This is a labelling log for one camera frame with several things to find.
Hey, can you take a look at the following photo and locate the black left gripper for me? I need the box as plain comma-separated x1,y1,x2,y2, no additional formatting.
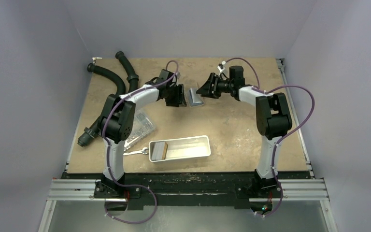
165,84,186,107

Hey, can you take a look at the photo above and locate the grey credit card stack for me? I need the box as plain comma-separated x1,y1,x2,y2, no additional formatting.
151,141,168,161

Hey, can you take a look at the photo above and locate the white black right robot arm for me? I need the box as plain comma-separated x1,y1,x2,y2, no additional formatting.
196,66,293,197

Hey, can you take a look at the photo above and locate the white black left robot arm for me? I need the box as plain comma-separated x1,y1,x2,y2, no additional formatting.
99,69,184,198

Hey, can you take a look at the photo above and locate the clear plastic bag of screws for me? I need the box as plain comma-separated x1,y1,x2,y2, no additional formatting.
124,110,156,151

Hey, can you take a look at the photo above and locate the white rectangular tray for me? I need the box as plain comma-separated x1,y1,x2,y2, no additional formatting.
148,135,212,163

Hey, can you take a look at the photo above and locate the silver open-end wrench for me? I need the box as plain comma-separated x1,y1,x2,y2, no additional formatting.
123,147,149,156

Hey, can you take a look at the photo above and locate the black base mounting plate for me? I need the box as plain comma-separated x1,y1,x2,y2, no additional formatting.
60,171,312,210

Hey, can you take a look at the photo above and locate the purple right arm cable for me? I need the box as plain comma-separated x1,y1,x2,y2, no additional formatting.
217,58,316,218

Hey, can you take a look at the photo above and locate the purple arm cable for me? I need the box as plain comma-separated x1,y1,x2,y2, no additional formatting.
100,60,179,225
217,58,316,218

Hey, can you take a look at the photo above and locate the black corrugated hose right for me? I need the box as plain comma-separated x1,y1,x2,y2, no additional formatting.
115,51,140,93

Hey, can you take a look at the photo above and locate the black corrugated hose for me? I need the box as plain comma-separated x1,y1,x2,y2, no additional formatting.
115,51,140,93
77,62,126,147

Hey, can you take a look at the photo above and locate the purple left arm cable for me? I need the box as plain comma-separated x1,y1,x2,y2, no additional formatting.
100,60,179,225

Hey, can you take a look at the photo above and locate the black corrugated hose left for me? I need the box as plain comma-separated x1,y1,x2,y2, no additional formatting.
77,62,126,147

